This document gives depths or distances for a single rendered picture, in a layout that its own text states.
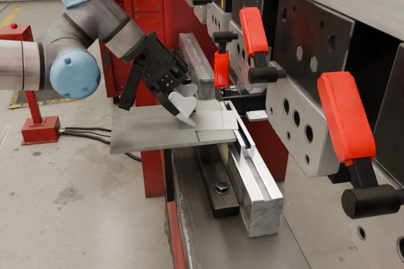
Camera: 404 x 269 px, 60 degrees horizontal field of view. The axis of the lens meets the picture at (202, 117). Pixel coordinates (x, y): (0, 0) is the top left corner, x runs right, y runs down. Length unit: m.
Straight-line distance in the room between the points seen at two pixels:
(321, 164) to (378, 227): 0.09
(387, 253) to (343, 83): 0.12
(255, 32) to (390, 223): 0.24
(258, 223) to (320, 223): 1.35
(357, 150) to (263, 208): 0.44
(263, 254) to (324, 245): 1.25
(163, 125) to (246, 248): 0.31
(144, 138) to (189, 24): 0.94
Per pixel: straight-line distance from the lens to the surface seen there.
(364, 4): 0.29
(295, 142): 0.39
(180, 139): 0.74
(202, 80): 1.10
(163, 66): 0.71
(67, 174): 2.38
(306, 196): 2.16
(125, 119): 0.83
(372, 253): 0.30
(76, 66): 0.56
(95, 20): 0.70
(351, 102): 0.25
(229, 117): 0.81
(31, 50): 0.58
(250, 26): 0.41
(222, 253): 0.68
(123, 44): 0.70
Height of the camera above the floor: 1.41
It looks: 30 degrees down
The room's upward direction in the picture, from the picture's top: straight up
